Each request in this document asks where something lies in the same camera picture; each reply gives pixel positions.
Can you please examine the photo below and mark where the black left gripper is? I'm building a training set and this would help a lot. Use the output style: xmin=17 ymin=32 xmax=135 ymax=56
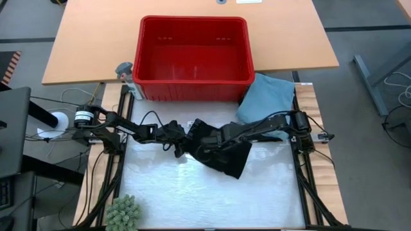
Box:
xmin=155 ymin=120 xmax=189 ymax=158

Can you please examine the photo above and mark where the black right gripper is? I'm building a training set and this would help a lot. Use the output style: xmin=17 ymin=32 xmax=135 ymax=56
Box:
xmin=194 ymin=124 xmax=241 ymax=158

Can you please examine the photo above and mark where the small black cloth item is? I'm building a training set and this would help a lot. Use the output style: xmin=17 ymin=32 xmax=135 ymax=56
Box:
xmin=184 ymin=118 xmax=253 ymax=180

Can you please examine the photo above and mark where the light blue garment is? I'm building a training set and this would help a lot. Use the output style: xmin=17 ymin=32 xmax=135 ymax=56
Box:
xmin=236 ymin=73 xmax=296 ymax=141

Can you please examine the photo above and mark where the red plastic bin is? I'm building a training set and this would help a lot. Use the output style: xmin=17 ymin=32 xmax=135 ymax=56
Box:
xmin=132 ymin=15 xmax=256 ymax=102

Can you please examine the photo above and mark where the clear spray bottle grey trigger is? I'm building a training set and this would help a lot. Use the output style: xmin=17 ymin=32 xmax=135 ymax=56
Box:
xmin=114 ymin=61 xmax=146 ymax=101

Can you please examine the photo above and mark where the green artificial plant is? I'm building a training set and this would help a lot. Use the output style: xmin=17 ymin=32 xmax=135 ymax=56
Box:
xmin=104 ymin=193 xmax=143 ymax=231

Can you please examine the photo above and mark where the white round stand base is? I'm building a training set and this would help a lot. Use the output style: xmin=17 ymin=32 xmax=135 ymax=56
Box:
xmin=36 ymin=111 xmax=70 ymax=140

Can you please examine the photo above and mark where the light wooden desk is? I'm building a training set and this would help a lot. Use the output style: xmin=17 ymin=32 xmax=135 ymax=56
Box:
xmin=399 ymin=0 xmax=411 ymax=19
xmin=41 ymin=0 xmax=340 ymax=86

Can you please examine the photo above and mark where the black desk beam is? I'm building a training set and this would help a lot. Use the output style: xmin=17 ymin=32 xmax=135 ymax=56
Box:
xmin=21 ymin=155 xmax=85 ymax=186

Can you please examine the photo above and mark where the black stand pole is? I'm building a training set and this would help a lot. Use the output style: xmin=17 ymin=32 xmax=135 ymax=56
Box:
xmin=27 ymin=102 xmax=60 ymax=128

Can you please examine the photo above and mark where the grey metal table leg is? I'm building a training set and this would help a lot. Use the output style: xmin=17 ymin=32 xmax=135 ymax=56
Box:
xmin=352 ymin=40 xmax=411 ymax=117

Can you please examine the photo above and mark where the dark grey monitor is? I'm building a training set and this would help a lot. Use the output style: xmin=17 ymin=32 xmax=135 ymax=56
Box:
xmin=0 ymin=86 xmax=32 ymax=179

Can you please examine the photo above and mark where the orange black striped mat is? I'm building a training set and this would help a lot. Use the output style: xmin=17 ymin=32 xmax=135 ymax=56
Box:
xmin=0 ymin=50 xmax=22 ymax=86

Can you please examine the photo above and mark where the black left camera cable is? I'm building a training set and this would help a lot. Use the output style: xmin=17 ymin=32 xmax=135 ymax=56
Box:
xmin=139 ymin=110 xmax=165 ymax=128

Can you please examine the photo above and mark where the yellow floor cable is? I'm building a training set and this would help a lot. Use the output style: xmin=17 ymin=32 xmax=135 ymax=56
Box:
xmin=85 ymin=82 xmax=101 ymax=112

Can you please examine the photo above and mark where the black aluminium table frame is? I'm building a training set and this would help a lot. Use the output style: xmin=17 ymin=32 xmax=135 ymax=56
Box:
xmin=73 ymin=81 xmax=351 ymax=231

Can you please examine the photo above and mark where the black floor cable loop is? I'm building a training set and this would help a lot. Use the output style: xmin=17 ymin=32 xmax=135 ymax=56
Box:
xmin=381 ymin=105 xmax=411 ymax=149

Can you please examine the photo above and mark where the white floor cable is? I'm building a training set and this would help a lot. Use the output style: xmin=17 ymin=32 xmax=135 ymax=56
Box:
xmin=383 ymin=71 xmax=411 ymax=101

